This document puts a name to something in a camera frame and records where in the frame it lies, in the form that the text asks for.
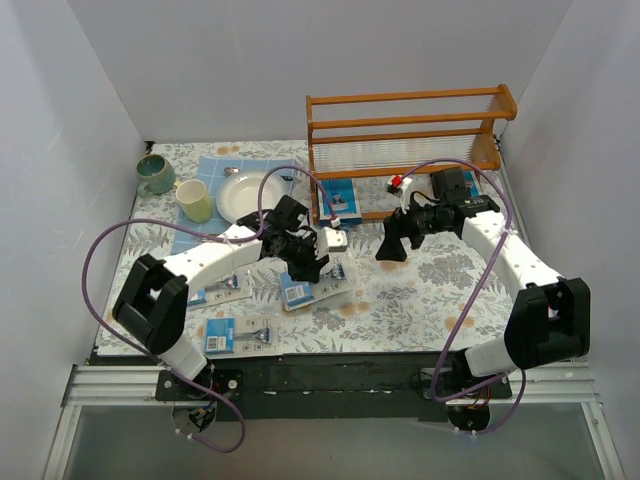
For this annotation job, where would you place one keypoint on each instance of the aluminium frame rail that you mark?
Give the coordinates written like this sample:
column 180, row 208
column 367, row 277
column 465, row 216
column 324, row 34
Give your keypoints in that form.
column 561, row 383

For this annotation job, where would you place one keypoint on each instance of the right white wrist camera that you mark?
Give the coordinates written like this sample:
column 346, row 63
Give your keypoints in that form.
column 401, row 187

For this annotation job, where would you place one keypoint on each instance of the razor blister pack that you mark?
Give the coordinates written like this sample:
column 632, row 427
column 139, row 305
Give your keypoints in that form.
column 243, row 337
column 235, row 287
column 337, row 277

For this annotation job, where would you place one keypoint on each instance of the pale yellow cup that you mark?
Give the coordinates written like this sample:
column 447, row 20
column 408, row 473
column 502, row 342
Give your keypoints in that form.
column 194, row 199

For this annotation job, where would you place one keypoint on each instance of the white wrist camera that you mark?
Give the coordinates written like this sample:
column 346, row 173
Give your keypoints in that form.
column 330, row 240
column 401, row 187

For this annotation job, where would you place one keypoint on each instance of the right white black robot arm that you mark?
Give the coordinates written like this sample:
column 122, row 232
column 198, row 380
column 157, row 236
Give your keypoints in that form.
column 550, row 317

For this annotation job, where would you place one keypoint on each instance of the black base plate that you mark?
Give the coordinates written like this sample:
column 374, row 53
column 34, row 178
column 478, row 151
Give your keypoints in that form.
column 327, row 386

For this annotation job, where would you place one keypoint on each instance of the blue checked cloth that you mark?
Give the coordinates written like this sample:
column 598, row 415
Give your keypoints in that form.
column 211, row 172

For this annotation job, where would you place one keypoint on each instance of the green ceramic mug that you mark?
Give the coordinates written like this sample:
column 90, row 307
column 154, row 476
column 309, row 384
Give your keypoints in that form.
column 155, row 174

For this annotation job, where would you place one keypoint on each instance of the orange wooden shelf rack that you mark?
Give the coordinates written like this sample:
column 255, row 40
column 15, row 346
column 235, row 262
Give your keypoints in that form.
column 386, row 134

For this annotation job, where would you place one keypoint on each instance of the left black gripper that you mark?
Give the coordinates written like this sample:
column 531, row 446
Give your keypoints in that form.
column 304, row 255

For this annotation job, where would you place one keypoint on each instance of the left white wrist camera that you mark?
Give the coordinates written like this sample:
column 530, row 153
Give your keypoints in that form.
column 330, row 240

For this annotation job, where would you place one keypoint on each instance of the floral table mat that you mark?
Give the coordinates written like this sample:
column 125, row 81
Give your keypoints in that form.
column 409, row 306

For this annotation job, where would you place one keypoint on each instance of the white paper plate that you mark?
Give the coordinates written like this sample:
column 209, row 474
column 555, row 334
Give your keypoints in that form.
column 238, row 194

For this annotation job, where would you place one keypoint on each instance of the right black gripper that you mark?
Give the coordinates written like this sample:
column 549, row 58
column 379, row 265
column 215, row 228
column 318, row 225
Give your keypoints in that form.
column 400, row 226

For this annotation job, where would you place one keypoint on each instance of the white blue harrys razor box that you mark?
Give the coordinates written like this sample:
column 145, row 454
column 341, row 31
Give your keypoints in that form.
column 472, row 183

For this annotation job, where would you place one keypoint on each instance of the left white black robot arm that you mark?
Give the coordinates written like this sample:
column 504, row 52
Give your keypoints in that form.
column 153, row 301

